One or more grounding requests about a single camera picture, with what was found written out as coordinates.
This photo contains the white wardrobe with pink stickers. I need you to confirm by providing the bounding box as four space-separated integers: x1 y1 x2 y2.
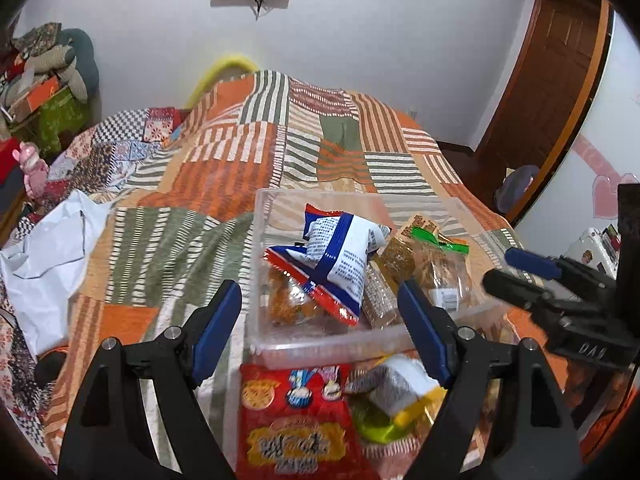
512 10 640 261

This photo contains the clear plastic storage box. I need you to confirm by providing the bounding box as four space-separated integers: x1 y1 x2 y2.
247 187 516 368

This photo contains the red snack packet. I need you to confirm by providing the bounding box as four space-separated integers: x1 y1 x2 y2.
239 362 381 480

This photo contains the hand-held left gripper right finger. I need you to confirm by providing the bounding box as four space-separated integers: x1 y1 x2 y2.
396 280 583 480

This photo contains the blue and white snack packet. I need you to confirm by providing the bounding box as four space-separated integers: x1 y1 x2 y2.
264 203 392 328

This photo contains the pink plush toy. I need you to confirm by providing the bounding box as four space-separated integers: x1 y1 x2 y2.
12 141 51 198

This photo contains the small clear pale snack packet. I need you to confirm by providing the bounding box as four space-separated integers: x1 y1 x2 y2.
361 262 401 330

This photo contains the checked patchwork quilt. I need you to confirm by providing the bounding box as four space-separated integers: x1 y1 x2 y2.
47 106 186 196

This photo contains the yellow hoop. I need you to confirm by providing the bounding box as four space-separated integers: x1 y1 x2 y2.
185 52 261 111

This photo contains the white stickered box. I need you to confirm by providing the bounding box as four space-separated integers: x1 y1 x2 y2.
565 227 621 273

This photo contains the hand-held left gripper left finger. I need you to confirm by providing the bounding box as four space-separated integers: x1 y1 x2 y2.
57 280 243 480

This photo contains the grey purple bag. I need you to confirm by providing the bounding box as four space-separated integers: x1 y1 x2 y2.
495 165 543 218

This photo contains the brown biscuit packet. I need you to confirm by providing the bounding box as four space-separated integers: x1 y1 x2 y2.
377 214 441 286

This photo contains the orange box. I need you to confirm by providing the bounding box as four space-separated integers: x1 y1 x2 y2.
10 77 68 116

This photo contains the clear green-strip bread bag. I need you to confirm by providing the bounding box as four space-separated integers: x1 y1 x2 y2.
410 225 473 313

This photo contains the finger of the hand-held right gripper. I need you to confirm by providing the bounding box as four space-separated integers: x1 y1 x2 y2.
481 267 591 318
504 246 616 291

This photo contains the brown wooden door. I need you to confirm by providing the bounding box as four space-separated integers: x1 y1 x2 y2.
475 0 611 201

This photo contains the white plastic bag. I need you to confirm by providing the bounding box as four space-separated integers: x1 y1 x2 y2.
0 190 113 356

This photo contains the grey plush cushion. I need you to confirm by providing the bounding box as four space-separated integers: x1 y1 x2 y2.
22 27 101 101

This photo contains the clear orange snack packet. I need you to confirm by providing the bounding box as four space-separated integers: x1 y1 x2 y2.
267 265 331 326

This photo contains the green gift bag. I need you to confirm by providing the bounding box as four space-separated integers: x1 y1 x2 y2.
35 87 86 153

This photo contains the yellow and white snack packet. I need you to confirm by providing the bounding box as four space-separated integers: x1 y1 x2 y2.
345 354 448 443

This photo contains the red box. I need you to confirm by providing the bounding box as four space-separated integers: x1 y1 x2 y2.
0 152 21 186

